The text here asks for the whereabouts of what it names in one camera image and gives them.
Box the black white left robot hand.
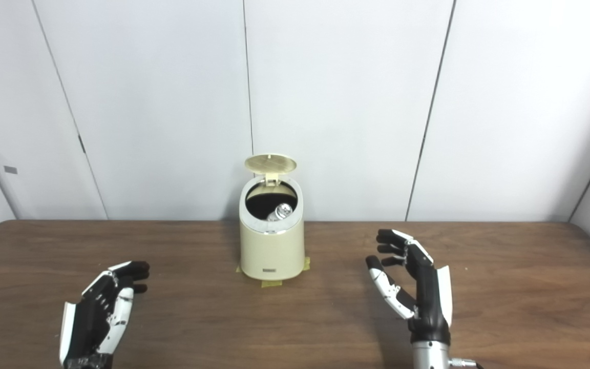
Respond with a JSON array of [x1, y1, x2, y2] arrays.
[[59, 260, 151, 369]]

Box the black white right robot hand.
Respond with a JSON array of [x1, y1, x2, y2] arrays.
[[366, 229, 453, 346]]

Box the cream-colored plastic bin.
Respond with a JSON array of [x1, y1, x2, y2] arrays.
[[239, 177, 306, 281]]

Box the small white plastic bottle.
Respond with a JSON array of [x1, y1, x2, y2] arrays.
[[266, 203, 294, 222]]

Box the round cream bin lid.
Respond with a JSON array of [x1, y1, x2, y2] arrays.
[[244, 153, 297, 186]]

